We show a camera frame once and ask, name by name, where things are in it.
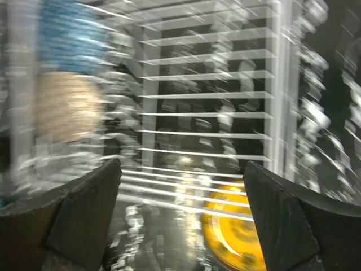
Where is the yellow patterned plate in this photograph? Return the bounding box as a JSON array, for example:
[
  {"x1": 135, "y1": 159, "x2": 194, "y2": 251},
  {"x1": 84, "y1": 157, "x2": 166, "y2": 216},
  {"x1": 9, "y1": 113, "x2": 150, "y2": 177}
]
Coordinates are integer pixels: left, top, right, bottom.
[{"x1": 201, "y1": 180, "x2": 266, "y2": 270}]

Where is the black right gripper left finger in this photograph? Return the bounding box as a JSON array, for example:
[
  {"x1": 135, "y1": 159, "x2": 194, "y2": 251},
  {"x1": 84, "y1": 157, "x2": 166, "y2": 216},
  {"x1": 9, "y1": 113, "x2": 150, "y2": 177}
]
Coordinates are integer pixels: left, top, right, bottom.
[{"x1": 1, "y1": 159, "x2": 121, "y2": 270}]

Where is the white wire dish rack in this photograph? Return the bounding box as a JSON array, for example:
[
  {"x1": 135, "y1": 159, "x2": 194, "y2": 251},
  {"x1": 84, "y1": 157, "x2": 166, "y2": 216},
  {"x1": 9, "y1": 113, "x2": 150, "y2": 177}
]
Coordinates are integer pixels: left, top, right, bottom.
[{"x1": 1, "y1": 1, "x2": 294, "y2": 220}]

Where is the blue red patterned bowl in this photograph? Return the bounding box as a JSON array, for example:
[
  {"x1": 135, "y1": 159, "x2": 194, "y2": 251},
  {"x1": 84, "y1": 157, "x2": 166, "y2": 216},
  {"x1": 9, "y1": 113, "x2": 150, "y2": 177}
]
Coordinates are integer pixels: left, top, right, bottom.
[{"x1": 37, "y1": 1, "x2": 108, "y2": 74}]

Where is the beige red patterned bowl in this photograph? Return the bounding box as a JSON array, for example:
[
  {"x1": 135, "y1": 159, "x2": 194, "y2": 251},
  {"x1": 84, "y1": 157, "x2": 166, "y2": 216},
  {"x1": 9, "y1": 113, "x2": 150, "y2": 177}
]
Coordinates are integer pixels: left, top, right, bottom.
[{"x1": 34, "y1": 71, "x2": 104, "y2": 143}]

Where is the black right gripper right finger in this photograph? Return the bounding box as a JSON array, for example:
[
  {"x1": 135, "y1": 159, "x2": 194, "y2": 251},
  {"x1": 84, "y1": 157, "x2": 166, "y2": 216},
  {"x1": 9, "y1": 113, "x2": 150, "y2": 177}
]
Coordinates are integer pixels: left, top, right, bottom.
[{"x1": 244, "y1": 161, "x2": 360, "y2": 270}]

